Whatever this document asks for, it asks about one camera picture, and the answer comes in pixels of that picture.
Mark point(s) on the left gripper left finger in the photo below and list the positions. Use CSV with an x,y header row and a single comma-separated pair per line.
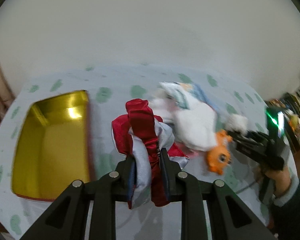
x,y
87,209

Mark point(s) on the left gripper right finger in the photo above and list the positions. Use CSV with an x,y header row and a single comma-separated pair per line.
x,y
209,210

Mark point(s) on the orange squishy animal toy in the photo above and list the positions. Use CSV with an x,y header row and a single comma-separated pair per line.
x,y
219,157

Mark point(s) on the white knitted cloth pouch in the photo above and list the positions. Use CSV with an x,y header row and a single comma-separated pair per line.
x,y
194,125

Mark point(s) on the wet wipes packet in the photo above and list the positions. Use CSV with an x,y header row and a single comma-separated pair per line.
x,y
175,91

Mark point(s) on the red grey satin cloth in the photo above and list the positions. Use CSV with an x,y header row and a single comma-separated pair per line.
x,y
141,134

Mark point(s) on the light blue towel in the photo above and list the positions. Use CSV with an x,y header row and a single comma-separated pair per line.
x,y
202,96

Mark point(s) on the person right hand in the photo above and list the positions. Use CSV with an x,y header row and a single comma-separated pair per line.
x,y
281,180

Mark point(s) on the cluttered dark side shelf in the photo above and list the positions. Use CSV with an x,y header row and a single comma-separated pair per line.
x,y
290,105

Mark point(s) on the red gold toffee tin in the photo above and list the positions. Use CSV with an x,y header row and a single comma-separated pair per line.
x,y
53,147

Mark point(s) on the blue green cloud tablecloth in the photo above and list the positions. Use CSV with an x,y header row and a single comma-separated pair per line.
x,y
109,89

